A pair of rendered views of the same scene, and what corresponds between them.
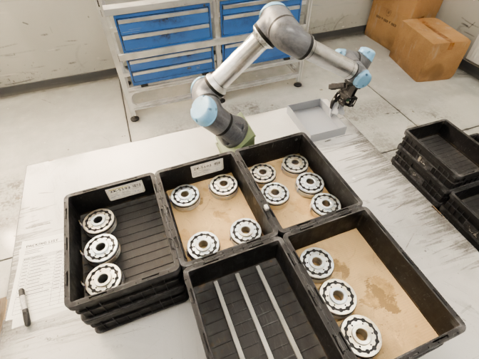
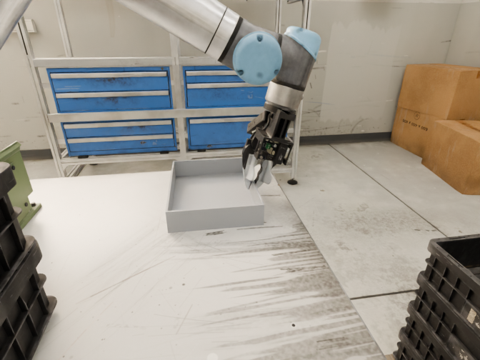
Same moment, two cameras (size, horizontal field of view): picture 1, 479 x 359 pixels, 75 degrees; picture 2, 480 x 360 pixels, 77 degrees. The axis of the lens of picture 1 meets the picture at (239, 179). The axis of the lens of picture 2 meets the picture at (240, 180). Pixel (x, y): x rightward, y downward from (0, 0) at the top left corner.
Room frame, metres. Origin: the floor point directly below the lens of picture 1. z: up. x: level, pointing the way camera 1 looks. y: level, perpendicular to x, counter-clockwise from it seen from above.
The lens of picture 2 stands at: (0.69, -0.58, 1.07)
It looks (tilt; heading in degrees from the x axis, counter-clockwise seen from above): 26 degrees down; 10
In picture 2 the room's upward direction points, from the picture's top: straight up
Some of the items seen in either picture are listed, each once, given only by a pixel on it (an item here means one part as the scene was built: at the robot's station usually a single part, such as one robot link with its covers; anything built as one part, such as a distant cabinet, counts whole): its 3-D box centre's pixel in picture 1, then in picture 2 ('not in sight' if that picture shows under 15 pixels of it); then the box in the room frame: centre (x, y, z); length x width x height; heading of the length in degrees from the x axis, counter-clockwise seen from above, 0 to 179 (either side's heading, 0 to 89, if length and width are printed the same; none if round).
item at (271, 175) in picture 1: (262, 172); not in sight; (0.82, -0.09, 0.86); 0.10 x 0.10 x 0.01
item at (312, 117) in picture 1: (315, 119); (212, 188); (1.33, -0.40, 0.73); 0.27 x 0.20 x 0.05; 18
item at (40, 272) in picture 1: (47, 272); not in sight; (0.51, 0.68, 0.70); 0.33 x 0.23 x 0.01; 19
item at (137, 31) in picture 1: (170, 46); (117, 113); (2.49, 0.54, 0.60); 0.72 x 0.03 x 0.56; 109
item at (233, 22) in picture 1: (261, 31); (238, 108); (2.75, -0.21, 0.60); 0.72 x 0.03 x 0.56; 109
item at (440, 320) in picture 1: (358, 286); not in sight; (0.37, -0.33, 0.87); 0.40 x 0.30 x 0.11; 20
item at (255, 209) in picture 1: (212, 211); not in sight; (0.63, 0.09, 0.87); 0.40 x 0.30 x 0.11; 20
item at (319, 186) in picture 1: (309, 182); not in sight; (0.77, -0.26, 0.86); 0.10 x 0.10 x 0.01
